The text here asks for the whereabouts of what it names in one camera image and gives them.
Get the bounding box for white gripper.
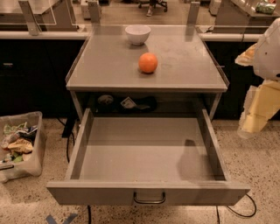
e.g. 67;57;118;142
234;18;280;139

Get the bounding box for grey top drawer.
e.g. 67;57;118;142
47;109;250;206

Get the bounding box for dark objects behind drawer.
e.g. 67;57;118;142
97;94;158;114

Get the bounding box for green chip bag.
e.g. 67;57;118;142
255;2;277;15

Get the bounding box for orange fruit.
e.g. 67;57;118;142
138;52;158;74

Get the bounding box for black office chair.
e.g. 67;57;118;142
138;0;168;17

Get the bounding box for white ceramic bowl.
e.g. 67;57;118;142
125;24;151;46

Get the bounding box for grey metal cabinet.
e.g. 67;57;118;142
66;25;228;117

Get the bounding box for blue tape mark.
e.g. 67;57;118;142
45;213;79;224

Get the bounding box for clear plastic bin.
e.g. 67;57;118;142
0;111;46;183

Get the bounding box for crumpled snack bags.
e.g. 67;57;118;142
0;122;38;164

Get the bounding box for black cable right floor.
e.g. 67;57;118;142
215;193;258;224

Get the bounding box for black cable floor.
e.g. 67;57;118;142
57;116;93;224
215;193;258;224

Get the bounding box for black cable left floor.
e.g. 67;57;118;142
57;116;93;224

